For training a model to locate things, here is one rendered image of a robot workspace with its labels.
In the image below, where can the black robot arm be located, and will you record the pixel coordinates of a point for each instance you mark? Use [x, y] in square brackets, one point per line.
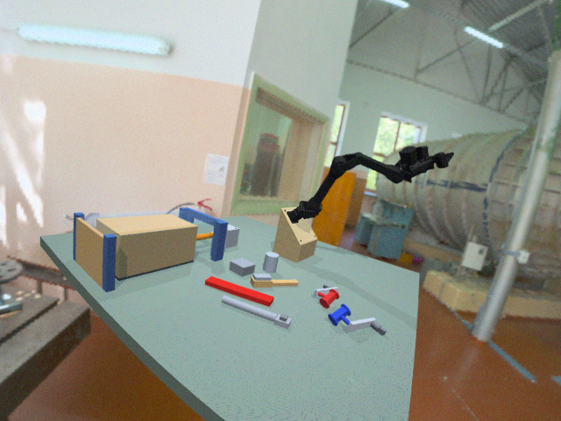
[403, 170]

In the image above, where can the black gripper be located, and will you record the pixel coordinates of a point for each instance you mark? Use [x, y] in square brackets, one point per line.
[440, 159]

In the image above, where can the pale blue cylinder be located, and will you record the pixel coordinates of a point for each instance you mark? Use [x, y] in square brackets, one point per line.
[270, 263]

